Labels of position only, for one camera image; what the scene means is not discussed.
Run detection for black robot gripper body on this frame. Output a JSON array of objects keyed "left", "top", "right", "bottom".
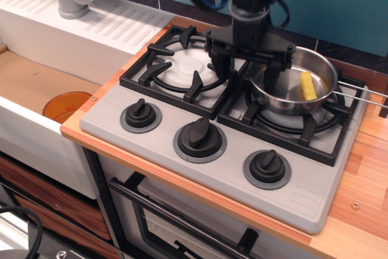
[{"left": 204, "top": 15, "right": 296, "bottom": 70}]

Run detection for black stove knob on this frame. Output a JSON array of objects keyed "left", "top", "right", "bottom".
[
  {"left": 173, "top": 118, "right": 227, "bottom": 164},
  {"left": 243, "top": 149, "right": 292, "bottom": 190},
  {"left": 120, "top": 98, "right": 162, "bottom": 134}
]

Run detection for stainless steel pan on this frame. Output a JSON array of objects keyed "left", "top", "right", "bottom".
[{"left": 248, "top": 47, "right": 376, "bottom": 115}]

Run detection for black middle stove knob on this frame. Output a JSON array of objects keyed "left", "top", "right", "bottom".
[{"left": 173, "top": 118, "right": 227, "bottom": 164}]

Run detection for grey toy stove top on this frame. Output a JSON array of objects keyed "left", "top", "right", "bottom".
[{"left": 78, "top": 25, "right": 371, "bottom": 235}]

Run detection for orange plastic plate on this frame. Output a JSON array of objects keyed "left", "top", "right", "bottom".
[{"left": 42, "top": 91, "right": 92, "bottom": 124}]

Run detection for black left stove knob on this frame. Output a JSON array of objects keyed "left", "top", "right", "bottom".
[{"left": 120, "top": 98, "right": 162, "bottom": 134}]

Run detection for black left burner grate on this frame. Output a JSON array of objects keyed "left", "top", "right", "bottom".
[{"left": 119, "top": 25, "right": 246, "bottom": 119}]

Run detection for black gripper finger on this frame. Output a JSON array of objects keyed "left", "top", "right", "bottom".
[
  {"left": 263, "top": 59, "right": 282, "bottom": 92},
  {"left": 209, "top": 47, "right": 232, "bottom": 81}
]

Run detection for wooden drawer fronts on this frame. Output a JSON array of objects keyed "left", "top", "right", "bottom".
[{"left": 1, "top": 153, "right": 120, "bottom": 258}]

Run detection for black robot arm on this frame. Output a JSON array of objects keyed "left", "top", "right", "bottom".
[{"left": 191, "top": 0, "right": 296, "bottom": 93}]

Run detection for black right burner grate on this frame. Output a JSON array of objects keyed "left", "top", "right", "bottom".
[{"left": 217, "top": 72, "right": 365, "bottom": 166}]

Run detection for oven door with handle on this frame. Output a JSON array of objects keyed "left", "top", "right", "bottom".
[{"left": 109, "top": 172, "right": 309, "bottom": 258}]

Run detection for black right stove knob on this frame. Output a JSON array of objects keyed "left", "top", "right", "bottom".
[{"left": 243, "top": 149, "right": 292, "bottom": 190}]

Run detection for white toy sink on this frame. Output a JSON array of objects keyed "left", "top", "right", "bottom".
[{"left": 1, "top": 0, "right": 173, "bottom": 199}]

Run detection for black burner grate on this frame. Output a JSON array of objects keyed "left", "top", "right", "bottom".
[
  {"left": 119, "top": 25, "right": 246, "bottom": 119},
  {"left": 217, "top": 72, "right": 365, "bottom": 166}
]

